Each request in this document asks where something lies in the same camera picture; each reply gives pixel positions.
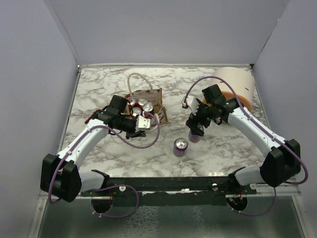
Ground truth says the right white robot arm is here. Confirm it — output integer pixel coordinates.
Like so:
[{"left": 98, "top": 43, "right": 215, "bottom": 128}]
[{"left": 182, "top": 84, "right": 301, "bottom": 194}]

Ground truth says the red cola can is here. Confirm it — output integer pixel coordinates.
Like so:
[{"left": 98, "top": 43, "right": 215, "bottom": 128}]
[
  {"left": 138, "top": 98, "right": 148, "bottom": 107},
  {"left": 131, "top": 107, "right": 142, "bottom": 118}
]

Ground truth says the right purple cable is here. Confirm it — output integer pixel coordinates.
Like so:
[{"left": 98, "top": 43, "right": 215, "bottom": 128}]
[{"left": 182, "top": 76, "right": 309, "bottom": 216}]

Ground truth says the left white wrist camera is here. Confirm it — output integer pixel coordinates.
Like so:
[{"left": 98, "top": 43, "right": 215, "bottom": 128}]
[{"left": 135, "top": 115, "right": 151, "bottom": 132}]

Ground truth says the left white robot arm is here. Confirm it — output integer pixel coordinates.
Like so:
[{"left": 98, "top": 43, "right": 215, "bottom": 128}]
[{"left": 40, "top": 95, "right": 151, "bottom": 202}]

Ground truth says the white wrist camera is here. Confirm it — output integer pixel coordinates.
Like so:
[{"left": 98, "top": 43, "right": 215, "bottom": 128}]
[
  {"left": 181, "top": 96, "right": 199, "bottom": 116},
  {"left": 135, "top": 115, "right": 151, "bottom": 132}
]

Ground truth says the purple can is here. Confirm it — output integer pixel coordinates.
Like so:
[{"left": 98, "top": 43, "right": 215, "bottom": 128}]
[
  {"left": 188, "top": 124, "right": 204, "bottom": 143},
  {"left": 173, "top": 138, "right": 188, "bottom": 157}
]

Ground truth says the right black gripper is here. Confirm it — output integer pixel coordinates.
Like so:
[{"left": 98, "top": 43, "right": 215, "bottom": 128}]
[{"left": 186, "top": 99, "right": 215, "bottom": 136}]

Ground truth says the red marker pen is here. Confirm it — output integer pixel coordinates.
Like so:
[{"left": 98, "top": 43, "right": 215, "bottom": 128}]
[{"left": 85, "top": 114, "right": 95, "bottom": 124}]

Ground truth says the red cola can front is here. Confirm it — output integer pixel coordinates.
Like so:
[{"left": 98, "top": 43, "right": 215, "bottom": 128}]
[{"left": 131, "top": 107, "right": 142, "bottom": 118}]

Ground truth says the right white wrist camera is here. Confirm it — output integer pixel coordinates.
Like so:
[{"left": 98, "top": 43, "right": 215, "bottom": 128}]
[{"left": 181, "top": 96, "right": 199, "bottom": 116}]

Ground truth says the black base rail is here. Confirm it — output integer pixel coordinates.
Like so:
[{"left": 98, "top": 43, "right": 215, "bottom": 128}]
[{"left": 81, "top": 176, "right": 256, "bottom": 206}]

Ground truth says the watermelon canvas tote bag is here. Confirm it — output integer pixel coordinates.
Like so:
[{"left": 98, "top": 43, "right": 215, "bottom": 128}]
[{"left": 124, "top": 72, "right": 168, "bottom": 128}]

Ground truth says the silver blue slim can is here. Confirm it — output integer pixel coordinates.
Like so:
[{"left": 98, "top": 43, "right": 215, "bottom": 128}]
[{"left": 127, "top": 97, "right": 137, "bottom": 107}]

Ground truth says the black and yellow can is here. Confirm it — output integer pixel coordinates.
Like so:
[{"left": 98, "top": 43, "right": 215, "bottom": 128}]
[{"left": 142, "top": 102, "right": 154, "bottom": 113}]

